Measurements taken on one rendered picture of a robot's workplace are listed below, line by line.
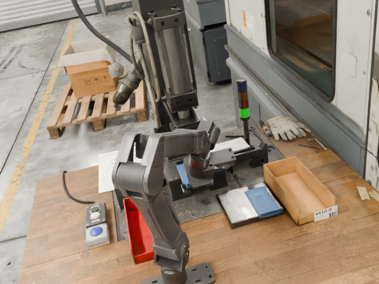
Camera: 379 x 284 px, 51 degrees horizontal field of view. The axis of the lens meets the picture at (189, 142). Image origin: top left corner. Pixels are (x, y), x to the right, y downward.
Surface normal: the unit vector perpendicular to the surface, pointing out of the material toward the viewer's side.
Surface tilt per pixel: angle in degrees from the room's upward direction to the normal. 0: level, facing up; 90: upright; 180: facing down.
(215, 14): 90
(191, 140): 82
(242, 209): 0
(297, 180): 0
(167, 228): 90
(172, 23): 90
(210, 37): 90
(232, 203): 0
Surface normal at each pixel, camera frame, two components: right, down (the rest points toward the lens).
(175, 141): 0.88, 0.05
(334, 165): -0.15, -0.86
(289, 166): 0.23, 0.45
